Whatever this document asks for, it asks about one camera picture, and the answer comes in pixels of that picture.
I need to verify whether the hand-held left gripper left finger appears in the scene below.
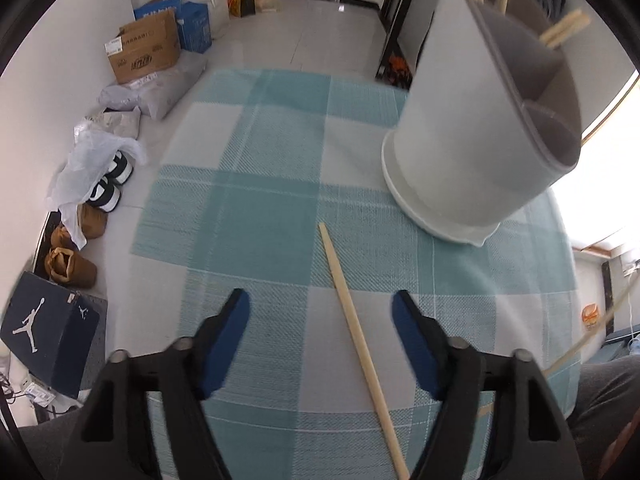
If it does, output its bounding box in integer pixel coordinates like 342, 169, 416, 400
57, 287, 251, 480

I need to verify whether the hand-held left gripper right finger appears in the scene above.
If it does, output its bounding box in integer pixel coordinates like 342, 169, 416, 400
391, 289, 586, 480

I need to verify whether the grey white utensil holder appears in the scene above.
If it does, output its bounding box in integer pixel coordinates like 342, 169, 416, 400
381, 0, 593, 247

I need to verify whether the teal checked tablecloth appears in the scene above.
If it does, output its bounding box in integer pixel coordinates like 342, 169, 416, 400
131, 69, 583, 480

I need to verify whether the brown boot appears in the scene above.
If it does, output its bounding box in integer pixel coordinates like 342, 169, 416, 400
50, 202, 108, 251
44, 246, 98, 289

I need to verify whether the dark blue shoe box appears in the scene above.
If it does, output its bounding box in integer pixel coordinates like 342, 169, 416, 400
0, 271, 101, 400

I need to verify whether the black white sneaker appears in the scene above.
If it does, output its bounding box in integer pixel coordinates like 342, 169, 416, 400
102, 152, 133, 186
82, 177, 123, 212

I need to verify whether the white paper tag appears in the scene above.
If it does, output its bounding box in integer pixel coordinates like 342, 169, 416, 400
22, 382, 56, 408

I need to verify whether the person's right leg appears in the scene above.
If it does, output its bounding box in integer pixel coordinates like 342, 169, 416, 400
565, 357, 640, 466

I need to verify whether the black floor mat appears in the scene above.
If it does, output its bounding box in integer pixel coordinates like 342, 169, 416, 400
31, 210, 63, 273

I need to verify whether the white plastic bag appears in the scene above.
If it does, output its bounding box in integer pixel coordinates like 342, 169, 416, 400
47, 127, 148, 251

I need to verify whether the white crumpled package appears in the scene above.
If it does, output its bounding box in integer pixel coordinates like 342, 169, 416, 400
75, 110, 143, 141

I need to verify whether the large grey parcel bag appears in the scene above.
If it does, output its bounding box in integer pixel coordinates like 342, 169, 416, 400
142, 52, 208, 121

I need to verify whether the small grey parcel bag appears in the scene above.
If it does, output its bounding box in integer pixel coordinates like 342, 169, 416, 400
99, 85, 147, 112

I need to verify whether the brown cardboard box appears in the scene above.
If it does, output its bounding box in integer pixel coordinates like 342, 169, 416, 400
104, 8, 182, 85

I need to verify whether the blue cardboard box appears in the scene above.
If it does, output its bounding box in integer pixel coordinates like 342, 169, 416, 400
133, 0, 213, 55

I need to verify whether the white tote bag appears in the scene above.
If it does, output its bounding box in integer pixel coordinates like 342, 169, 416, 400
177, 0, 232, 41

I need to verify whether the black metal frame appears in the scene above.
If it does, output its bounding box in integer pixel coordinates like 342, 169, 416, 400
375, 0, 436, 92

